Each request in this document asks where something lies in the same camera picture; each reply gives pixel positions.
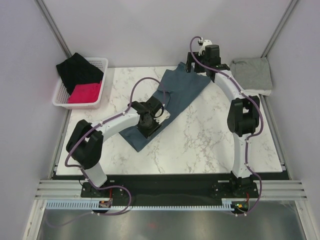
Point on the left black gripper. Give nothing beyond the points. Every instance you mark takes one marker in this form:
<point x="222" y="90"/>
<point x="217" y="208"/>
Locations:
<point x="147" y="133"/>

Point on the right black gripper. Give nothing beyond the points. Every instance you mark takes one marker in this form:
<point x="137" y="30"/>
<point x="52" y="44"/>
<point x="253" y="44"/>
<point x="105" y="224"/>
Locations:
<point x="190" y="59"/>

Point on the blue grey t shirt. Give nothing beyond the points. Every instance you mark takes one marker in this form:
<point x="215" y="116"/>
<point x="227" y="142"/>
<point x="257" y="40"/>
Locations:
<point x="181" y="89"/>

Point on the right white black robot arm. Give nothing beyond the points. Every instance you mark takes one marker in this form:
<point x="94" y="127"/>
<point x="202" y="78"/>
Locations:
<point x="244" y="113"/>

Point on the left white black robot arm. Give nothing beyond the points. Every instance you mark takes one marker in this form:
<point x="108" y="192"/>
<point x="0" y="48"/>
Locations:
<point x="87" y="139"/>

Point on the folded grey t shirt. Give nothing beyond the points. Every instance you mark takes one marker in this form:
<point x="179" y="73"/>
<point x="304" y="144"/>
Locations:
<point x="252" y="73"/>

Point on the pink red t shirt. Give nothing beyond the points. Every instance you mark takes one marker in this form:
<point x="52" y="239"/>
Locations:
<point x="85" y="93"/>

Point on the black t shirt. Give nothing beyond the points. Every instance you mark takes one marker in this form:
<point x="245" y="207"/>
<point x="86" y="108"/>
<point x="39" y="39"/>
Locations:
<point x="76" y="70"/>

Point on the white plastic basket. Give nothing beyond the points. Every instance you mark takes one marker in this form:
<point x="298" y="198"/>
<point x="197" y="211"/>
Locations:
<point x="61" y="96"/>

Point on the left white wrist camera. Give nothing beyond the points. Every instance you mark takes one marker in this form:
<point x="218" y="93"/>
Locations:
<point x="165" y="115"/>

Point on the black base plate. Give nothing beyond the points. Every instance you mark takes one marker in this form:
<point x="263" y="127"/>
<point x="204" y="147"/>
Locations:
<point x="171" y="187"/>

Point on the left corner aluminium post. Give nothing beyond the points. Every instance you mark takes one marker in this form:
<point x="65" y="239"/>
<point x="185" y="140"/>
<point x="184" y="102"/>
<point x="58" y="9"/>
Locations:
<point x="53" y="27"/>

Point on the corner aluminium post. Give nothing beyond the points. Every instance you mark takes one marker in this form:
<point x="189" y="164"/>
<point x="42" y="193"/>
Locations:
<point x="53" y="27"/>
<point x="280" y="27"/>

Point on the white slotted cable duct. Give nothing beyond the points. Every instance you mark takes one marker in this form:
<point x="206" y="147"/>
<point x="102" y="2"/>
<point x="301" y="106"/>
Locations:
<point x="224" y="204"/>

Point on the right corner aluminium post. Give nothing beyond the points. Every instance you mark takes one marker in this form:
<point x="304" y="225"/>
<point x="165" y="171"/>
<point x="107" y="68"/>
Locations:
<point x="280" y="27"/>

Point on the aluminium rail frame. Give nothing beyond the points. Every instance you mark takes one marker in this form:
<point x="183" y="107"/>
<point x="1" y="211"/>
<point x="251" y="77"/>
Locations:
<point x="272" y="190"/>

